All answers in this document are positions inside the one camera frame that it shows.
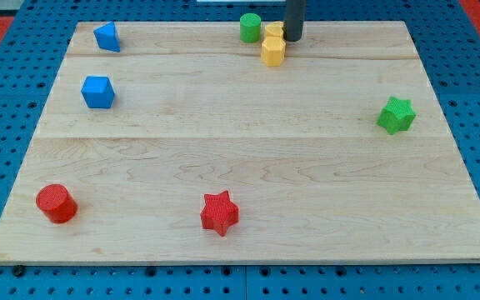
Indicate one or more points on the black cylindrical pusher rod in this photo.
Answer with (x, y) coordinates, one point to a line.
(294, 19)

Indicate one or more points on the green star block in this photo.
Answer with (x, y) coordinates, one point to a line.
(397, 115)

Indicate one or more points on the blue triangle block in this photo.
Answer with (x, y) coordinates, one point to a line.
(107, 37)

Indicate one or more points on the yellow heart block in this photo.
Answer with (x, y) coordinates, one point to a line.
(274, 29)

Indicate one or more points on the green cylinder block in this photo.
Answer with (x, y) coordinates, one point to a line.
(250, 27)

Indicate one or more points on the yellow hexagon block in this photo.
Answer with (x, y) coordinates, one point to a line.
(273, 51)

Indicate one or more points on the wooden board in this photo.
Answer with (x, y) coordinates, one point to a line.
(196, 111)

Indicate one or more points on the blue cube block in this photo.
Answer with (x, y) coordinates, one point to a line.
(98, 92)

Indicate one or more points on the red star block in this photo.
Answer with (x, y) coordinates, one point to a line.
(219, 213)

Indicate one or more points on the red cylinder block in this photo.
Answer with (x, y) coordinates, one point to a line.
(56, 203)

